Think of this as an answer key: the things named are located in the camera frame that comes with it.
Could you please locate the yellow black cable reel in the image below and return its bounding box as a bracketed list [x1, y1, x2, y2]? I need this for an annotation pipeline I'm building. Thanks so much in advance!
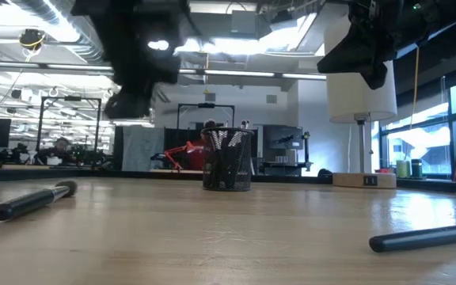
[18, 28, 47, 53]

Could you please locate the dark green cup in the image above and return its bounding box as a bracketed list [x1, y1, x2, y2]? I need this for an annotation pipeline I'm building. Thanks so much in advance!
[410, 158, 424, 180]

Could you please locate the black equipment stand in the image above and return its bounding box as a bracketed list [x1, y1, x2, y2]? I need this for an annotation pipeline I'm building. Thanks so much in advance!
[262, 123, 313, 176]

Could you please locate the black mesh pencil cup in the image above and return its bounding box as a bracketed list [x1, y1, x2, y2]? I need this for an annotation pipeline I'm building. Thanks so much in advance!
[200, 127, 255, 192]

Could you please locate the black gantry frame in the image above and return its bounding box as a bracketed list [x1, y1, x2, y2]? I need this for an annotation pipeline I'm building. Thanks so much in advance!
[177, 102, 236, 130]
[35, 95, 103, 160]

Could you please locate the large round-head makeup brush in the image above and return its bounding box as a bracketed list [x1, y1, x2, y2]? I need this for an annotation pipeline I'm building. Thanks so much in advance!
[0, 180, 78, 222]

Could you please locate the grey panel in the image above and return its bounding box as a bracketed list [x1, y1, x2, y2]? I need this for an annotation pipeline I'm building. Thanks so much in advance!
[121, 125, 166, 173]

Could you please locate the white shade wooden base lamp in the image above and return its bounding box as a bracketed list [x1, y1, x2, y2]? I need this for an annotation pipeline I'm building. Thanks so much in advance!
[323, 14, 398, 190]

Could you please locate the person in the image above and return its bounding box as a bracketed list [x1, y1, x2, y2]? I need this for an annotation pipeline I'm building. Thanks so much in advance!
[33, 136, 75, 166]

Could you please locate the red desk lamp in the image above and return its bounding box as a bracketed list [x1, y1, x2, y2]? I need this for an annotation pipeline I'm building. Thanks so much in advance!
[162, 140, 207, 173]

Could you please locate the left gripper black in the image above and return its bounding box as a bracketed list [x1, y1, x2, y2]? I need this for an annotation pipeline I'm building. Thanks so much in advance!
[89, 0, 192, 120]

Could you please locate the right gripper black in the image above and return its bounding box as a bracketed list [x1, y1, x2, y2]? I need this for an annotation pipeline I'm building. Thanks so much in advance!
[317, 0, 443, 90]

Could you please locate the flat-top makeup brush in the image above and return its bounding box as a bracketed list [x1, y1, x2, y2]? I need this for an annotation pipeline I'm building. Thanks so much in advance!
[203, 118, 229, 150]

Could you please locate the grey ceiling box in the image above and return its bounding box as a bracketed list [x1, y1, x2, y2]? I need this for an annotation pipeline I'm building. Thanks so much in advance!
[230, 9, 258, 35]

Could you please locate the light green cylinder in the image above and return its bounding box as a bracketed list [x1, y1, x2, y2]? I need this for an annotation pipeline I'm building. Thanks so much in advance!
[395, 159, 412, 180]

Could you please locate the yellow hanging cable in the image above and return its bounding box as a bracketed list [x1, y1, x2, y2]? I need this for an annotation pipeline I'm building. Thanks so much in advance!
[409, 46, 420, 132]

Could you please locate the small black makeup brush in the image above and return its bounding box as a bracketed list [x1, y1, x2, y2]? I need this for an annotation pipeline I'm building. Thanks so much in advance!
[368, 222, 456, 254]
[230, 120, 252, 148]

